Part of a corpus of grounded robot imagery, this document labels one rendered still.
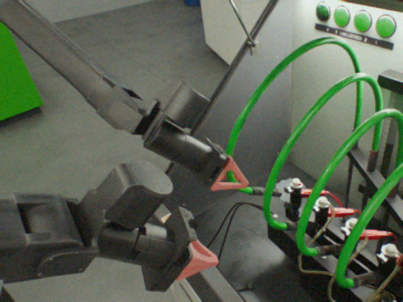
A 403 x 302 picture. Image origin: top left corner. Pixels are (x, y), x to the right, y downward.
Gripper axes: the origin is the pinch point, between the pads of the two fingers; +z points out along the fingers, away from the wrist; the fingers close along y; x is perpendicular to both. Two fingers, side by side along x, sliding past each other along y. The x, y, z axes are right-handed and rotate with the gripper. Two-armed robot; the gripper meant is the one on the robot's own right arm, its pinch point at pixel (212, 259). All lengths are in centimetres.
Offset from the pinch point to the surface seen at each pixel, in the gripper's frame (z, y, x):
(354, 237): 11.5, 16.2, -7.9
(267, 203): 8.7, 9.2, 6.7
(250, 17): 124, 54, 277
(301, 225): 10.3, 11.3, -0.7
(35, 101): 18, -129, 324
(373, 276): 28.3, 10.0, -5.9
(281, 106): 37, 21, 55
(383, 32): 24, 49, 27
